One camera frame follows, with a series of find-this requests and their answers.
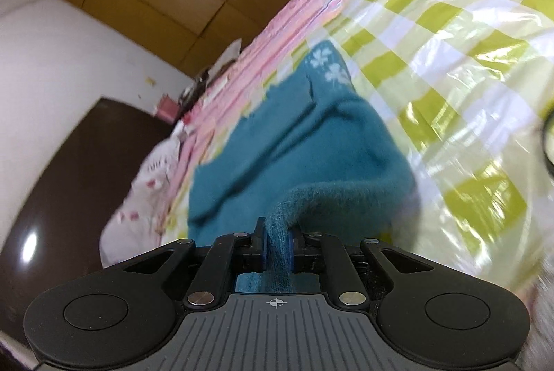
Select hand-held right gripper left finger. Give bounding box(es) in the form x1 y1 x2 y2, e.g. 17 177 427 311
106 217 267 310

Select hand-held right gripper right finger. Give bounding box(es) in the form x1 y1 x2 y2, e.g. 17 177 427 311
286 225 438 308

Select teal flower-print sweater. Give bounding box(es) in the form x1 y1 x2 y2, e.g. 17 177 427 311
188 40 418 294

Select white printed pillow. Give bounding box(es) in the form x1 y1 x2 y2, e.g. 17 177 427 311
99 133 191 268

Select pink box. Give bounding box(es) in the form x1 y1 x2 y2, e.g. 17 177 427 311
156 94 180 123

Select dark nightstand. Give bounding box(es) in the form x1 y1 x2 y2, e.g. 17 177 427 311
179 68 217 103

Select grey cloth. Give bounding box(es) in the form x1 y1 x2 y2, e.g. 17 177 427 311
212 40 243 73

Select dark wooden headboard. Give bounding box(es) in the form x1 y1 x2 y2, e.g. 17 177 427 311
0 96 176 348

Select pink striped bed sheet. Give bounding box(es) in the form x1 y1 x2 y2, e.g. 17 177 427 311
156 0 382 242

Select yellow-green checked plastic sheet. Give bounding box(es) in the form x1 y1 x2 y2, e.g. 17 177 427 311
242 0 554 302

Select white fuzzy cloth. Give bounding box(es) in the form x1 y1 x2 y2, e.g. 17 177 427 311
519 276 554 371

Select black ring magnifier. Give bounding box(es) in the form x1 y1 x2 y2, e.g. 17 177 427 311
539 120 554 177

